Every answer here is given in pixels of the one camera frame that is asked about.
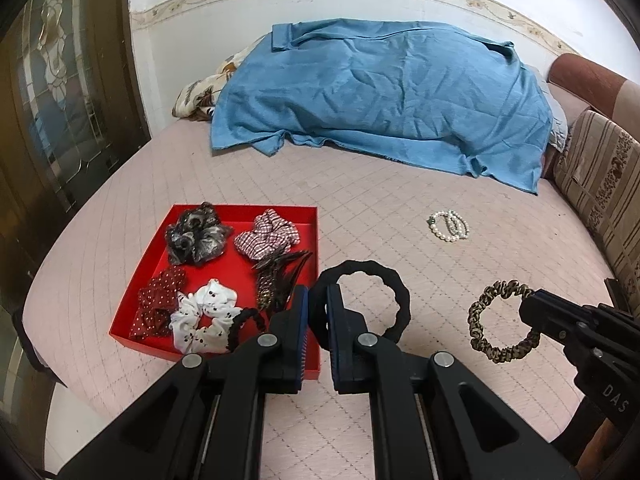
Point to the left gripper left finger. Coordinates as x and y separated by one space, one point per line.
286 361

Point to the floral pillow under sheet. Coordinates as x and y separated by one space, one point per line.
197 101

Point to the white dotted scrunchie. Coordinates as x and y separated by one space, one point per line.
203 320

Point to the striped beige cushion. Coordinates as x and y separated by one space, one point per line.
598 173

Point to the red white plaid scrunchie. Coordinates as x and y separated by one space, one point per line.
270 234

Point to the red dotted scrunchie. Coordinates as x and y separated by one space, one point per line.
157 301

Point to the leopard print scrunchie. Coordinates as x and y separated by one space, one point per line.
492 323

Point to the grey silver scrunchie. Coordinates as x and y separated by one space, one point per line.
197 237

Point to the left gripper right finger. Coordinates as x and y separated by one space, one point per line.
349 363

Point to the brown beaded hair clip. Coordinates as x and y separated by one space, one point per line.
276 277

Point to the pink quilted mattress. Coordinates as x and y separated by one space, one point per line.
447 236

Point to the wooden glass wardrobe door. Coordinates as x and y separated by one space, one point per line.
71 115

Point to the brown padded headboard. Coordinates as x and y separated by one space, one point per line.
598 104

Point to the blue cloth sheet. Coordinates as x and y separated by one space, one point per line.
427 94

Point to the red tray box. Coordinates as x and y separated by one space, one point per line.
232 269

